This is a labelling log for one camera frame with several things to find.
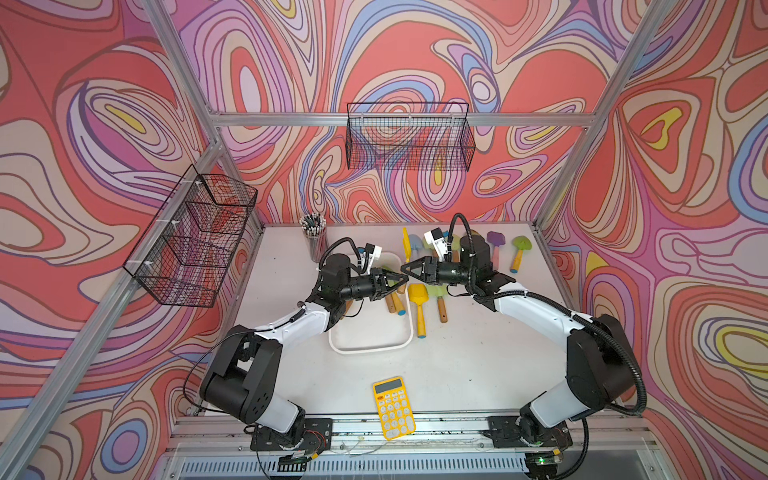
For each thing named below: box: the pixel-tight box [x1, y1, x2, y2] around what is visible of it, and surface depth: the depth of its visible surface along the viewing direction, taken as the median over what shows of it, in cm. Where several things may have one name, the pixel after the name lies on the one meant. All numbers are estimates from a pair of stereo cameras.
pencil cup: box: [299, 212, 328, 263], surface depth 98 cm
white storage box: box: [328, 253, 413, 355], surface depth 92 cm
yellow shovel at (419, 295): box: [408, 283, 429, 339], surface depth 95 cm
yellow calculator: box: [372, 376, 416, 441], surface depth 78 cm
